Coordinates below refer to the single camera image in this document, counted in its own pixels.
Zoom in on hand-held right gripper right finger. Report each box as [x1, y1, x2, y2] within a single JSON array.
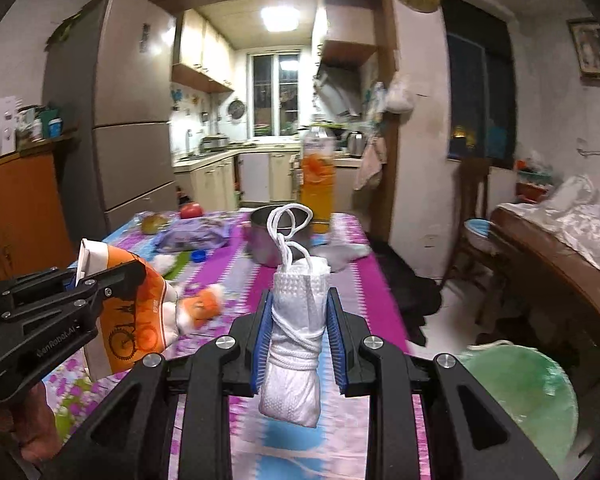
[[325, 287, 563, 480]]

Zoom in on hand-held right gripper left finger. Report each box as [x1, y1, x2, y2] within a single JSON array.
[[39, 287, 277, 480]]

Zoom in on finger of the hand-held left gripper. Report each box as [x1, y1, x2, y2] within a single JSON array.
[[0, 260, 146, 333]]

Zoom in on white cloth with string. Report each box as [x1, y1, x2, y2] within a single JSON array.
[[257, 203, 331, 428]]

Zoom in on green plastic basin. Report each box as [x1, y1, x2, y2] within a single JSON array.
[[455, 347, 578, 468]]

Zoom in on person's left hand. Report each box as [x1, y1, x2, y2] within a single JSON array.
[[10, 382, 63, 463]]

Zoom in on floral purple tablecloth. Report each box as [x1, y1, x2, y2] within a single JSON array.
[[45, 210, 431, 480]]

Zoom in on orange white crumpled wrapper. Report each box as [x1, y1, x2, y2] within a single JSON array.
[[175, 284, 226, 331]]

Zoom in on grey white glove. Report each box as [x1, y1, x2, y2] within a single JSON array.
[[312, 242, 372, 272]]

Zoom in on black cloth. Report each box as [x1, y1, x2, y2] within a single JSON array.
[[375, 245, 443, 346]]

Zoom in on yellow pear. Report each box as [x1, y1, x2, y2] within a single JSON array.
[[141, 213, 170, 236]]

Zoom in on steel pot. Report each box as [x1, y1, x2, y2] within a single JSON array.
[[245, 205, 315, 267]]

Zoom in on orange wooden cabinet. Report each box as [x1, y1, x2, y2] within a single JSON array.
[[0, 135, 78, 286]]

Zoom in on purple wet wipes pack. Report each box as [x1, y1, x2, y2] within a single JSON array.
[[155, 217, 232, 252]]

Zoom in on orange juice bottle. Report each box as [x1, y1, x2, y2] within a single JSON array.
[[299, 125, 337, 235]]

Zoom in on beige base cabinets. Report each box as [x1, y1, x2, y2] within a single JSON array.
[[172, 152, 301, 211]]

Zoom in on blue basin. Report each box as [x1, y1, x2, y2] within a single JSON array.
[[464, 218, 493, 251]]

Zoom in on hanging towel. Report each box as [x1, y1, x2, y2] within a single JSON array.
[[354, 137, 387, 191]]

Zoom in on beige refrigerator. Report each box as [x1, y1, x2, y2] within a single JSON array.
[[42, 0, 178, 246]]

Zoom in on wooden chair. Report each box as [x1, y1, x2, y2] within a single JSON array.
[[442, 157, 496, 291]]

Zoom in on wooden bed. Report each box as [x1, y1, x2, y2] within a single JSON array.
[[490, 202, 600, 341]]

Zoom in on kitchen window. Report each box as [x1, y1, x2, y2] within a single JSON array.
[[250, 50, 301, 138]]

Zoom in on range hood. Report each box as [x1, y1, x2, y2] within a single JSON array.
[[314, 65, 363, 116]]

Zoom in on stack of colourful basins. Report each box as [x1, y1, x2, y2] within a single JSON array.
[[517, 160, 556, 201]]

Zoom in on hanging white plastic bag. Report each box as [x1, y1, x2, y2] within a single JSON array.
[[384, 72, 415, 113]]

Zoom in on white bed sheet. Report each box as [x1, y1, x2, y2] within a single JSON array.
[[500, 175, 600, 291]]

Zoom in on dark window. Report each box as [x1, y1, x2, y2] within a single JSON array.
[[440, 0, 518, 168]]

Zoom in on ceiling light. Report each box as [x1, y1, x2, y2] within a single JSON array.
[[260, 5, 301, 33]]

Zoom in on beige wall cabinets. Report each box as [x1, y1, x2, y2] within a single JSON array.
[[172, 7, 236, 93]]

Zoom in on wall cabinet above range hood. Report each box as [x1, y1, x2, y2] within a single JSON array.
[[311, 2, 381, 63]]

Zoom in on framed wall picture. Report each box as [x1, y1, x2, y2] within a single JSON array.
[[567, 17, 600, 81]]

